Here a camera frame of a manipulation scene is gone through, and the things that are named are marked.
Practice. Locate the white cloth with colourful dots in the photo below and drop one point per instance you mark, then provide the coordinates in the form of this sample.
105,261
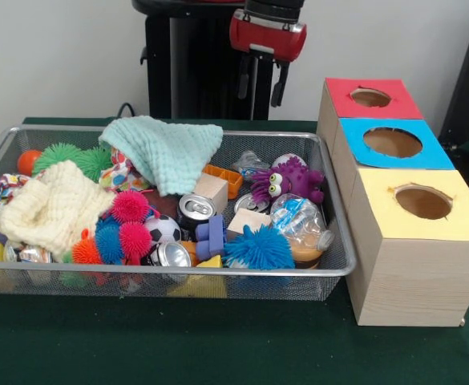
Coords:
118,176

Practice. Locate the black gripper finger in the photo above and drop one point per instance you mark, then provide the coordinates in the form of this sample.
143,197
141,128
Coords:
244,78
280,86

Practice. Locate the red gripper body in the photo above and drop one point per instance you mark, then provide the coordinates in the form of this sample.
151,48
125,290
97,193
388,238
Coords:
266,38

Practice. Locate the cream waffle cloth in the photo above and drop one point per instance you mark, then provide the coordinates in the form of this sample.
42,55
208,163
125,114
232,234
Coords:
49,208

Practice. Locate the mint green waffle cloth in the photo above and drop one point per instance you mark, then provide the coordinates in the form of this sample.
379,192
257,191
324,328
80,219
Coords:
166,152

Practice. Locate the orange smooth ball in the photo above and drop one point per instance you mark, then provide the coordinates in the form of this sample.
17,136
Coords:
29,161

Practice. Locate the wooden box with three holes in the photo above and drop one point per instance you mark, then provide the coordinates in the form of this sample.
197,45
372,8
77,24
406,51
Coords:
418,280

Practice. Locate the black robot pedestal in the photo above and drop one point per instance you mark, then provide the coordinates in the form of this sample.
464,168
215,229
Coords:
202,80

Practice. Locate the crushed clear plastic bottle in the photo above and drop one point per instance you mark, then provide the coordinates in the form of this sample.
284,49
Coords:
294,216

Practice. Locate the blue spiky rubber ball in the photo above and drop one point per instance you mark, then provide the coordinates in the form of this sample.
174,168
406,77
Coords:
260,248

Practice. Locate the purple spiky monster toy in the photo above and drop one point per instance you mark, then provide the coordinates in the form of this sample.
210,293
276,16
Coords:
298,180

